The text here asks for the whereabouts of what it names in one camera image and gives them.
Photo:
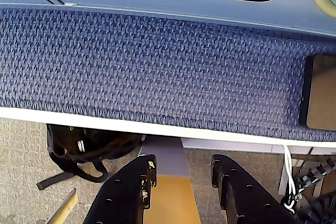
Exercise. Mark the black backpack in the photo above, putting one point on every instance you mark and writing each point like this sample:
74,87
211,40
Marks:
86,142

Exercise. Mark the black flat panel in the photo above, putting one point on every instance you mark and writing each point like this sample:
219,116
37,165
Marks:
323,90

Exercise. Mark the gray desk leg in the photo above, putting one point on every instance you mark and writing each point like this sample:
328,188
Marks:
168,155

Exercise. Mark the wooden strip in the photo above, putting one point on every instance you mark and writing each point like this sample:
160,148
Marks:
65,208

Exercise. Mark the yellow wooden board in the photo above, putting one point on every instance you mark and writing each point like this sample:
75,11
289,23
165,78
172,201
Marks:
173,200

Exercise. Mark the blue woven floor mat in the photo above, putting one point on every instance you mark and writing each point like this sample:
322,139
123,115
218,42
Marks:
131,72

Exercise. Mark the blue toy kitchen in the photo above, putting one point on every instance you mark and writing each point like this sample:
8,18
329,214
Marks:
157,1

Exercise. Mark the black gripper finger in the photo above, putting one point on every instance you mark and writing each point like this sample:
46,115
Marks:
123,192
244,197

